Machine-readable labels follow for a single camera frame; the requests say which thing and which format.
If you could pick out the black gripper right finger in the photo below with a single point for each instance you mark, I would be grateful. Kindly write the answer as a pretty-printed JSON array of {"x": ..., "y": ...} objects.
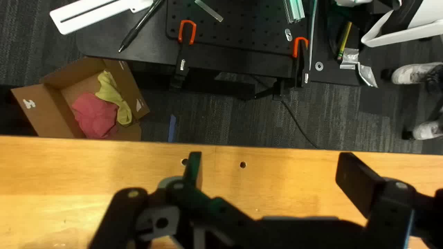
[{"x": 360, "y": 184}]

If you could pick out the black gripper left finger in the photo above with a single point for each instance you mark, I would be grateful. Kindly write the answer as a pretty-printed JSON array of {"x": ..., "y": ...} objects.
[{"x": 193, "y": 168}]

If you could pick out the blue tape strip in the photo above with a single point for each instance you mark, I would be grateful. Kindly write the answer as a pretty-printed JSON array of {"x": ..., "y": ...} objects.
[{"x": 172, "y": 129}]

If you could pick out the white shoe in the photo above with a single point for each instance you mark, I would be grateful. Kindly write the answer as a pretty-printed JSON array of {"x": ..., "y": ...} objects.
[
  {"x": 429, "y": 130},
  {"x": 416, "y": 72}
]

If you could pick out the orange and black clamp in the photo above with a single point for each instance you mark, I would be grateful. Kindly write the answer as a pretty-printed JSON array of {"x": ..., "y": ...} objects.
[
  {"x": 182, "y": 64},
  {"x": 299, "y": 64}
]

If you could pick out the red cloth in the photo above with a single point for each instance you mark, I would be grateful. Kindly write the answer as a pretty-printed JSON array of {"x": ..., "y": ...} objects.
[{"x": 94, "y": 115}]

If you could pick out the yellow cloth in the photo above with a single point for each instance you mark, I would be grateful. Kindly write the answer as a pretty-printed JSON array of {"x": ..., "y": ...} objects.
[{"x": 108, "y": 87}]

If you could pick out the yellow-green marker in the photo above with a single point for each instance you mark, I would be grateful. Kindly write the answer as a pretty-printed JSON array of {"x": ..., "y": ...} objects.
[{"x": 345, "y": 39}]

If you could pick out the black pen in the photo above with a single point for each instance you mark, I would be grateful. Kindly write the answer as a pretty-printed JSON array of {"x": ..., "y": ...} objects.
[{"x": 139, "y": 28}]

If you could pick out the black perforated breadboard plate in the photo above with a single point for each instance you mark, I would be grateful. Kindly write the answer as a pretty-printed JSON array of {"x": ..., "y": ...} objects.
[{"x": 240, "y": 22}]

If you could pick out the clear thin ruler strip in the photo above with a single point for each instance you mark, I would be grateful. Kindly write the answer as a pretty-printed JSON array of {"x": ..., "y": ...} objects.
[{"x": 209, "y": 11}]

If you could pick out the open small cardboard box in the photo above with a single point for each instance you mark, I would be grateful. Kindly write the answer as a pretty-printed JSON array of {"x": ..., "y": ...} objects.
[{"x": 46, "y": 111}]

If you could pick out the silver metal bracket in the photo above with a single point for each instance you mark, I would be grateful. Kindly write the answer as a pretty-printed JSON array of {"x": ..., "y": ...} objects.
[{"x": 364, "y": 71}]

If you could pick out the white slotted rail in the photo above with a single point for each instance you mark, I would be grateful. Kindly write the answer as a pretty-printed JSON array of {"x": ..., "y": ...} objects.
[{"x": 87, "y": 14}]

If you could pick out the aluminium extrusion rail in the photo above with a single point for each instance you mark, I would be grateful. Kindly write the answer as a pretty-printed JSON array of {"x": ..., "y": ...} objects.
[{"x": 294, "y": 9}]

